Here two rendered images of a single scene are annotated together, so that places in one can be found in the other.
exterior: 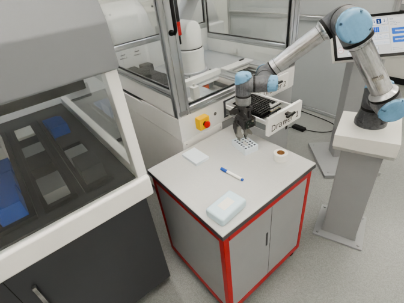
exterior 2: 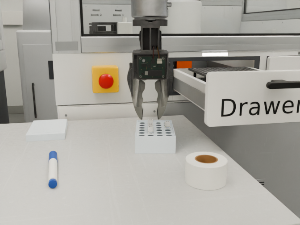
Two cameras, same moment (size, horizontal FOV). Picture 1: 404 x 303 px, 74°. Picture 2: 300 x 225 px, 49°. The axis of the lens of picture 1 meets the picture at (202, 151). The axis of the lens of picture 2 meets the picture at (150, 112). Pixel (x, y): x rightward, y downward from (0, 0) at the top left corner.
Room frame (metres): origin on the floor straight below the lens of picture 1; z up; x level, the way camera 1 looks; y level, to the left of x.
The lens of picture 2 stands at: (0.55, -0.52, 1.01)
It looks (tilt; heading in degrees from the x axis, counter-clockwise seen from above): 14 degrees down; 24
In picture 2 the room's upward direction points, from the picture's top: straight up
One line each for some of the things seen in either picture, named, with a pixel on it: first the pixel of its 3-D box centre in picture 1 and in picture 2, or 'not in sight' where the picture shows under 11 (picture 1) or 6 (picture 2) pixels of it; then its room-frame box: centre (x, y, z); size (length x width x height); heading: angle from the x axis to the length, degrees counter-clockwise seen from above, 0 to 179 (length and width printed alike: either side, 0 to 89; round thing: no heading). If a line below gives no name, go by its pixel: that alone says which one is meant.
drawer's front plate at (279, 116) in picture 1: (284, 117); (272, 97); (1.27, -0.47, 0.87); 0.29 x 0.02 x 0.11; 125
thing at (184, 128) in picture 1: (198, 82); (183, 60); (1.96, -0.04, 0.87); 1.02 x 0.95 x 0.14; 125
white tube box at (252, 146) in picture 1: (244, 145); (154, 135); (1.20, -0.24, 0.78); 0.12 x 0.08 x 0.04; 25
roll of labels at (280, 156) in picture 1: (280, 156); (206, 169); (1.06, -0.39, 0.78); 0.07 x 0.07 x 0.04
